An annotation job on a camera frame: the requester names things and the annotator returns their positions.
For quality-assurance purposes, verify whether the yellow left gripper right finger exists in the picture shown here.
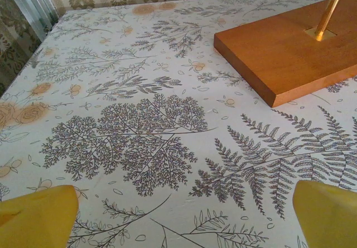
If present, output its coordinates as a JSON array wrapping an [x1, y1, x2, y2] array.
[[292, 180, 357, 248]]

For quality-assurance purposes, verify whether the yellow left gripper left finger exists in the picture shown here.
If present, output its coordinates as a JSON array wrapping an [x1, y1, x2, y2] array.
[[0, 185, 79, 248]]

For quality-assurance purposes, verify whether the gold wire rack wooden base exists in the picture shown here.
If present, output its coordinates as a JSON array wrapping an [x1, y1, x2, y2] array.
[[214, 0, 357, 108]]

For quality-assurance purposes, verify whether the aluminium frame post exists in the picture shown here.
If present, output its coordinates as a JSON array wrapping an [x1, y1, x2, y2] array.
[[5, 0, 60, 44]]

